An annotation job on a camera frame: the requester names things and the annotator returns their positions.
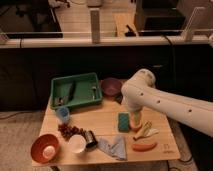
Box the black object on far table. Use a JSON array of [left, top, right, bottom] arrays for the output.
[[125, 25, 136, 37]]

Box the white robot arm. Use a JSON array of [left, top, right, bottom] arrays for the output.
[[121, 69, 213, 137]]

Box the blue grey cloth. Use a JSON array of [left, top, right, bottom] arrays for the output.
[[98, 135, 127, 161]]

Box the yellow red apple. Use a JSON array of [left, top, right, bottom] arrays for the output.
[[130, 125, 142, 132]]

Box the orange carrot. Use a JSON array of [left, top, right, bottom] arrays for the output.
[[132, 142, 157, 152]]

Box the bunch of red grapes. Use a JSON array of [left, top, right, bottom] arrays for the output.
[[58, 124, 85, 141]]

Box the white horizontal rail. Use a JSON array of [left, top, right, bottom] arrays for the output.
[[0, 35, 213, 49]]

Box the white egg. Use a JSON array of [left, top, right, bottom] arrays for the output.
[[43, 146, 55, 159]]

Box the purple bowl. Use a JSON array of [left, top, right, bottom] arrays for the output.
[[101, 77, 122, 97]]

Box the grey vertical post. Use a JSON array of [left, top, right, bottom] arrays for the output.
[[90, 8, 100, 44]]

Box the green sponge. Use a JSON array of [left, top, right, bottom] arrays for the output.
[[118, 113, 129, 132]]

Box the red bowl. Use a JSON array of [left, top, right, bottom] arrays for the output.
[[31, 134, 60, 164]]

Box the small metal tool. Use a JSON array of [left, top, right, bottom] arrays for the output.
[[92, 86, 97, 100]]

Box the blue plastic cup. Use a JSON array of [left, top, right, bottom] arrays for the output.
[[56, 106, 70, 124]]

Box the black metal can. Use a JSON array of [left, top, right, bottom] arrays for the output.
[[85, 130, 98, 148]]

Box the white slanted bracket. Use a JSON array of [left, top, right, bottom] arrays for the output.
[[181, 7, 206, 42]]

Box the dark green brush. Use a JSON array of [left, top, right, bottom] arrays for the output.
[[54, 82, 76, 106]]

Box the white cup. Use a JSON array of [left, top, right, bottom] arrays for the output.
[[68, 135, 86, 154]]

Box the yellow banana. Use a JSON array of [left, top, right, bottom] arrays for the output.
[[133, 121, 159, 141]]

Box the green plastic tray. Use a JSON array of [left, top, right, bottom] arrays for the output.
[[50, 72, 102, 110]]

